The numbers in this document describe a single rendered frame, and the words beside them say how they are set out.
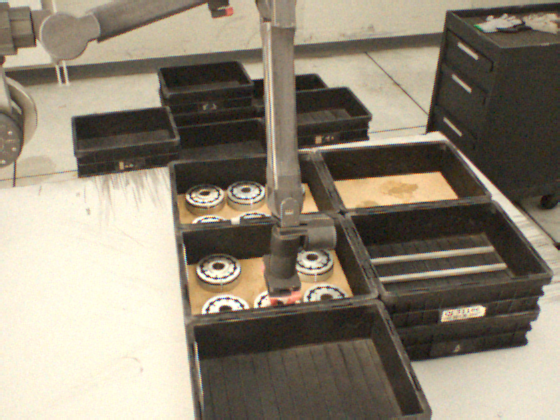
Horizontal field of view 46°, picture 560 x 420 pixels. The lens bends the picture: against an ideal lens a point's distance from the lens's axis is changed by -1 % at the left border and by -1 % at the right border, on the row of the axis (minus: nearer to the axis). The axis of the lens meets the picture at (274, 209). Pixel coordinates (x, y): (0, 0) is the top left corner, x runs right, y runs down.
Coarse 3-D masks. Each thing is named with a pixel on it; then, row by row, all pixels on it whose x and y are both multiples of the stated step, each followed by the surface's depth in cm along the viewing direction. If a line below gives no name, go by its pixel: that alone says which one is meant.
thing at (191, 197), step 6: (198, 186) 179; (204, 186) 179; (210, 186) 179; (216, 186) 179; (192, 192) 176; (216, 192) 176; (222, 192) 176; (186, 198) 174; (192, 198) 174; (210, 198) 174; (216, 198) 174; (222, 198) 174; (192, 204) 172; (198, 204) 172; (204, 204) 172; (210, 204) 172; (216, 204) 173
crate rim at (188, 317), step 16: (224, 224) 154; (240, 224) 154; (256, 224) 154; (272, 224) 155; (176, 240) 148; (352, 240) 150; (368, 272) 141; (368, 288) 138; (288, 304) 132; (304, 304) 133; (320, 304) 133; (192, 320) 129
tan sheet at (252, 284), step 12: (192, 264) 157; (240, 264) 157; (252, 264) 158; (336, 264) 158; (192, 276) 154; (252, 276) 154; (336, 276) 155; (192, 288) 150; (240, 288) 151; (252, 288) 151; (264, 288) 151; (348, 288) 151; (192, 300) 147; (204, 300) 147; (252, 300) 148; (300, 300) 148; (192, 312) 144
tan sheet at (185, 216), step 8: (304, 184) 186; (224, 192) 182; (184, 200) 178; (224, 200) 179; (312, 200) 180; (184, 208) 175; (224, 208) 176; (264, 208) 176; (304, 208) 177; (312, 208) 177; (184, 216) 173; (192, 216) 173; (200, 216) 173; (224, 216) 173; (232, 216) 173
